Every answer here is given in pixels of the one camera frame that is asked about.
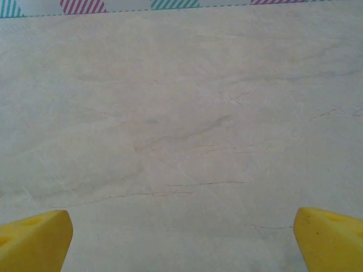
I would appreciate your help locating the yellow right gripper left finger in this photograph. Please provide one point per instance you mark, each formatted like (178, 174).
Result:
(34, 243)

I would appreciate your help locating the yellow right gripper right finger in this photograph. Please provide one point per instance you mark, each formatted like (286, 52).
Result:
(331, 243)

